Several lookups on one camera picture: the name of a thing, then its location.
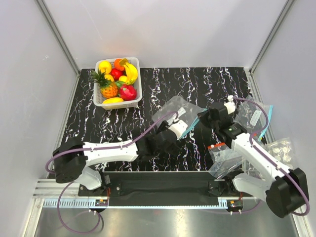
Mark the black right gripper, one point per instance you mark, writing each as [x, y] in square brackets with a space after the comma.
[203, 117]

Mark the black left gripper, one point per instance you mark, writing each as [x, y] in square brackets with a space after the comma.
[174, 148]

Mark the teal zipper clear bag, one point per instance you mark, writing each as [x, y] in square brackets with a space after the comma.
[178, 108]

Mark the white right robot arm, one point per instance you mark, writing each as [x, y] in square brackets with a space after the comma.
[283, 189]

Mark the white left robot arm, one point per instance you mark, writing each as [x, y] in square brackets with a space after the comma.
[73, 160]

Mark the red zipper clear bag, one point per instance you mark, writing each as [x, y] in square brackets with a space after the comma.
[225, 160]

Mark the bag of round silver items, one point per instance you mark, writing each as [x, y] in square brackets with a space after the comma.
[283, 151]

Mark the toy dragon fruit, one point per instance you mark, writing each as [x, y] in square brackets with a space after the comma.
[127, 92]

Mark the yellow toy mango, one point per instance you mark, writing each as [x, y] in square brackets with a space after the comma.
[113, 100]

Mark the yellow toy banana bunch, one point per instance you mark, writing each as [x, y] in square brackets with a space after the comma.
[131, 73]

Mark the white plastic fruit basket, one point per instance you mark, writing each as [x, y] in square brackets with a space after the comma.
[98, 97]

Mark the yellow toy lemon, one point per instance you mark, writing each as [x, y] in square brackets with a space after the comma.
[123, 79]

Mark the toy pineapple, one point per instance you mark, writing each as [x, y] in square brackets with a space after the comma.
[108, 87]

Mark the red toy apple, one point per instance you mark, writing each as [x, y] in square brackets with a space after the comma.
[116, 74]

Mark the black marble pattern mat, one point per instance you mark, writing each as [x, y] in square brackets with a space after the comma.
[199, 86]

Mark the orange toy tangerine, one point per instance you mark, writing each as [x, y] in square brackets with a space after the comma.
[119, 64]

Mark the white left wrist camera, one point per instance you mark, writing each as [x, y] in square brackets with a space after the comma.
[179, 127]

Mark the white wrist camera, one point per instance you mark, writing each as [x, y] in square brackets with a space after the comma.
[179, 127]
[230, 105]

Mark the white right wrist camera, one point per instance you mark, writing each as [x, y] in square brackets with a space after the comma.
[230, 105]

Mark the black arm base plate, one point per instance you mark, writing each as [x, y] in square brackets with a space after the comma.
[156, 189]

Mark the white slotted cable duct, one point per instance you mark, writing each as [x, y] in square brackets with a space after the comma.
[97, 204]

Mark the right aluminium frame post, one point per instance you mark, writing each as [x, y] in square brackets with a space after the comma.
[275, 28]

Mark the aluminium frame post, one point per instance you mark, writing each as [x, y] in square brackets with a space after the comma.
[54, 29]
[275, 28]

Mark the left aluminium frame post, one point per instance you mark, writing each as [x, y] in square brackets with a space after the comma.
[54, 29]

